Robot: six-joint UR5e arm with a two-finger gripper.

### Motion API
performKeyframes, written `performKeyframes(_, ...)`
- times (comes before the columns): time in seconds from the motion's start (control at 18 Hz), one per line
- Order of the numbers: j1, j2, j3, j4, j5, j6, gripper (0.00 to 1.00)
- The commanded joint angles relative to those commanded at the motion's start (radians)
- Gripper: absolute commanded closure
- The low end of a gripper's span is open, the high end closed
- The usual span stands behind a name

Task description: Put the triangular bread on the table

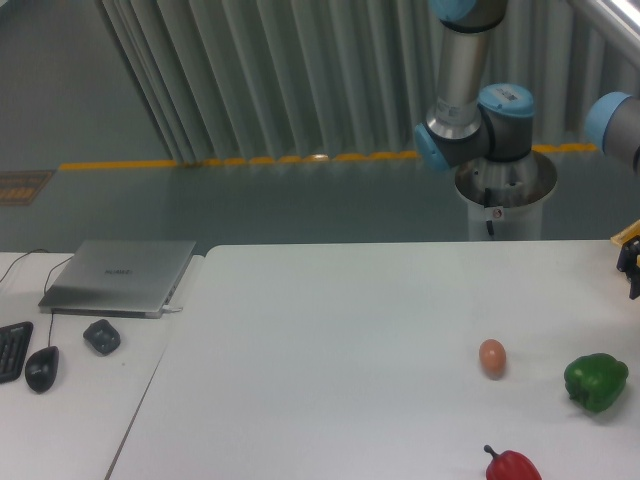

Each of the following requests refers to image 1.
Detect red bell pepper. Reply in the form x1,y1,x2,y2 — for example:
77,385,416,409
483,445,542,480

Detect yellow basket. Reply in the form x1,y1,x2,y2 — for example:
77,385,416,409
610,220,640,247

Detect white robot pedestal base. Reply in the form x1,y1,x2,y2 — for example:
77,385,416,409
455,151,557,241

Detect silver closed laptop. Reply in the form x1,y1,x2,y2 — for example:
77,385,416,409
39,240,196,319

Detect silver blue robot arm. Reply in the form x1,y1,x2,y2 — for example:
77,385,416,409
414,1,639,300

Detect black computer mouse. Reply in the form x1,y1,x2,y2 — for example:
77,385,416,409
24,346,59,394

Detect brown egg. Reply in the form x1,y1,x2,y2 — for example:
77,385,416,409
478,339,507,379

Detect small black case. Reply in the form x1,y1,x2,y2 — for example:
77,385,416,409
83,319,121,356

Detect black pedestal cable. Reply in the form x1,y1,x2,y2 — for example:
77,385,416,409
483,187,496,238

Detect green bell pepper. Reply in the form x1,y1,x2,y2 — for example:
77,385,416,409
564,353,629,413

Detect black keyboard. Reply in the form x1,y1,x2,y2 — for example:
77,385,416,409
0,321,33,384

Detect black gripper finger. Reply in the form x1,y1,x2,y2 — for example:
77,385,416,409
616,235,640,299

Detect black laptop cable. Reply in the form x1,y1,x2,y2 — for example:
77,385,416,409
0,248,50,284

